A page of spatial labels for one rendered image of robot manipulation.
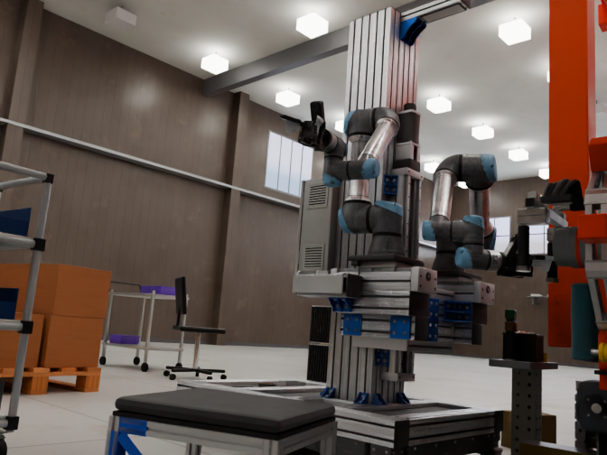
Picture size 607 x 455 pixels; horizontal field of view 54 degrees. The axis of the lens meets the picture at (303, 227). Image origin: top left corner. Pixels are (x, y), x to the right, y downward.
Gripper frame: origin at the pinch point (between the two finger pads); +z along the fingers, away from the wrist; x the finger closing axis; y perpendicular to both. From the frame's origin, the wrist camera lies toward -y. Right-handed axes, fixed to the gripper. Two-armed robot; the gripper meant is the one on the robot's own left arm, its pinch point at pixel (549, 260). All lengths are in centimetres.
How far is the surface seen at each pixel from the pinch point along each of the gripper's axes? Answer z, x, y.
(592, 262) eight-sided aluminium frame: -14.2, 47.1, 6.7
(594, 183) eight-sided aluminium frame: -11.1, 43.6, -17.6
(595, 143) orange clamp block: -11, 44, -30
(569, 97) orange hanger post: 22, -23, -75
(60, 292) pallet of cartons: -221, -199, 20
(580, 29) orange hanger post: 25, -20, -106
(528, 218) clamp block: -23.2, 27.4, -8.5
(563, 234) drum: -8.2, 22.2, -5.7
